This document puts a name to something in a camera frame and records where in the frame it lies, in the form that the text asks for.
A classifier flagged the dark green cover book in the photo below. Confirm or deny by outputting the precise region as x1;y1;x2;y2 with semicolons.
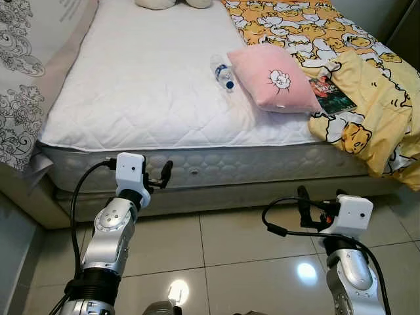
308;74;358;117

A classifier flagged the yellow cartoon print blanket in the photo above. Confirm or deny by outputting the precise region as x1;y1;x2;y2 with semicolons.
220;0;420;192

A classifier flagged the clear plastic water bottle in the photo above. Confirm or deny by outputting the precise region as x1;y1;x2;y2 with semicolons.
210;54;236;93

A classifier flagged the pink pillow with cartoon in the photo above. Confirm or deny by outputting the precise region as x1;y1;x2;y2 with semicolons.
226;44;323;115

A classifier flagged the grey beige bed base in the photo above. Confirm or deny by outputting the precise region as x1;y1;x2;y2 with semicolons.
0;161;409;230

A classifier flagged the white quilted mattress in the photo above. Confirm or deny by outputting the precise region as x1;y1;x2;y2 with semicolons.
36;0;401;194

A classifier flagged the dark robot left leg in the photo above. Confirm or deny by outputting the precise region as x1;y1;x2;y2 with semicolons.
143;301;182;315

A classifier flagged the cream plush toy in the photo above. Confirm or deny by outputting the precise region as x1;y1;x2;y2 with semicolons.
135;0;214;11

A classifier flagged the dark wardrobe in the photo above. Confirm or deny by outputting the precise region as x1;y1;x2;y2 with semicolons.
386;0;420;70

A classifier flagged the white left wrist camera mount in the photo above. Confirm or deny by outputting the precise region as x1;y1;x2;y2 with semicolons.
115;153;150;195

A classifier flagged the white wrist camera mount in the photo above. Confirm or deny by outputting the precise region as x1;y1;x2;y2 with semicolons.
115;153;150;195
336;194;373;238

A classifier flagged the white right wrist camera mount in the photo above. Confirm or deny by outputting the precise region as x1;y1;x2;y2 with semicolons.
336;194;373;238

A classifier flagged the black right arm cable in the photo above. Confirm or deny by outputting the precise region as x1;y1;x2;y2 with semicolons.
262;196;392;315

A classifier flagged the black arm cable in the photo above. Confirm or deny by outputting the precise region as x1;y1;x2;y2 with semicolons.
262;196;392;315
69;158;117;283

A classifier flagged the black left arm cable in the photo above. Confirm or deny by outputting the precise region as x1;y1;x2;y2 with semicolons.
69;158;117;283

